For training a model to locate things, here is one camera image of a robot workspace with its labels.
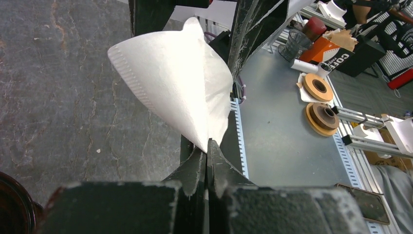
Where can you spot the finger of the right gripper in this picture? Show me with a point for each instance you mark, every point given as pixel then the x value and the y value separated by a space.
pixel 149 16
pixel 253 24

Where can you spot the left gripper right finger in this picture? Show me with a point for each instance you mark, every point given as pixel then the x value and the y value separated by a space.
pixel 220 176

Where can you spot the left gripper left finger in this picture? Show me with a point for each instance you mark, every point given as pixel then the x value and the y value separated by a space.
pixel 189 208

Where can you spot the brown transparent dripper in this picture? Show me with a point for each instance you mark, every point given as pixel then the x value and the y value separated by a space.
pixel 19 214

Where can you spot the orange black coffee box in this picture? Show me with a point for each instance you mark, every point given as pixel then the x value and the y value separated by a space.
pixel 333 48

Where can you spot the clear plastic measuring cup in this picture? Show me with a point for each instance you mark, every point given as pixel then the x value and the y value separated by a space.
pixel 297 43

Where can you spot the white paper tube roll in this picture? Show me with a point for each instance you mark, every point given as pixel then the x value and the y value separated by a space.
pixel 322 69

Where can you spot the brown tape roll on bench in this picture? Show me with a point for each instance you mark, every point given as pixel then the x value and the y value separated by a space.
pixel 317 87

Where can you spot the dark brown tape roll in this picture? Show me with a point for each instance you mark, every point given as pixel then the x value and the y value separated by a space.
pixel 322 119

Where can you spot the black smartphone on bench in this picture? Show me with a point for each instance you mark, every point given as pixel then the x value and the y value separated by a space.
pixel 370 204

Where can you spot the red fire extinguisher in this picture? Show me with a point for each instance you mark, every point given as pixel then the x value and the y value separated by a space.
pixel 401 80

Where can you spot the white cable duct strip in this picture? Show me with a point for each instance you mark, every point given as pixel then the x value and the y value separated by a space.
pixel 235 107

